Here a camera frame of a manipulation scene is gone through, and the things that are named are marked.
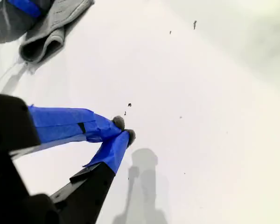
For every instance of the grey striped towel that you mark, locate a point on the grey striped towel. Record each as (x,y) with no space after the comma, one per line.
(56,23)

